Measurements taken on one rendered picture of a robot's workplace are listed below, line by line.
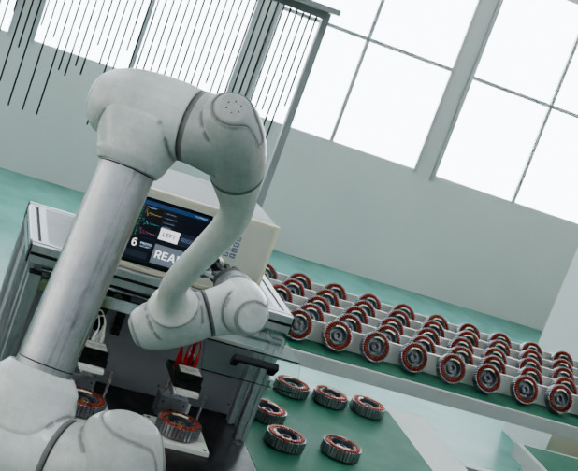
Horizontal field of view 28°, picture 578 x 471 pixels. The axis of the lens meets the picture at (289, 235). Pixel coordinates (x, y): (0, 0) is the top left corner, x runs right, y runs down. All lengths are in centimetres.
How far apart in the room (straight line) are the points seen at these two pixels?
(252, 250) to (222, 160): 94
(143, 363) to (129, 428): 115
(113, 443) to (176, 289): 50
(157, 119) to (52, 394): 49
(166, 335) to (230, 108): 63
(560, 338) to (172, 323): 452
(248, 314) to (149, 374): 75
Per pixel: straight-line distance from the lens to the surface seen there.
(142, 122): 202
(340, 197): 962
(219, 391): 316
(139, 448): 194
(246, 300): 241
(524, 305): 1046
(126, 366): 310
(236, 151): 198
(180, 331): 242
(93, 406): 281
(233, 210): 214
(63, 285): 202
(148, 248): 287
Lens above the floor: 182
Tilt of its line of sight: 10 degrees down
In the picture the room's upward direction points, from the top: 20 degrees clockwise
